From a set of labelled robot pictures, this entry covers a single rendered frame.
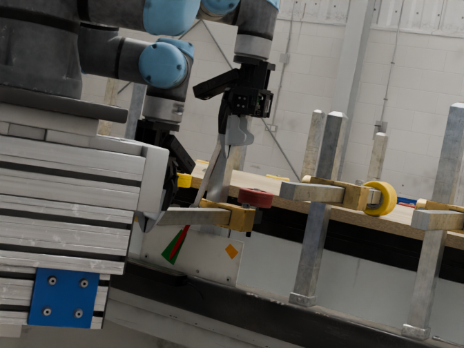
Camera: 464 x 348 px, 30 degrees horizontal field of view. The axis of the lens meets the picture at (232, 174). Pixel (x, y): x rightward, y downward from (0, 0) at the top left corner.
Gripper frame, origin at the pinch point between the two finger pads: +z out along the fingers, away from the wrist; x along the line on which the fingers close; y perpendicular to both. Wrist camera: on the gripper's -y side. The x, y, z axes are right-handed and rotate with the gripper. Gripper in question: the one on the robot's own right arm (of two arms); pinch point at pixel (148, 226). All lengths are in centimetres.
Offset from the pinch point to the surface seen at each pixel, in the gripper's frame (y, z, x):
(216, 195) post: -29.6, -5.9, -3.2
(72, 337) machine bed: -55, 44, -54
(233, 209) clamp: -28.9, -3.9, 2.1
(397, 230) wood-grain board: -50, -6, 33
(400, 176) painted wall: -767, -4, -197
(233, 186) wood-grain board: -50, -7, -11
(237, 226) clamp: -28.9, -0.4, 3.8
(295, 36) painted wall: -778, -141, -357
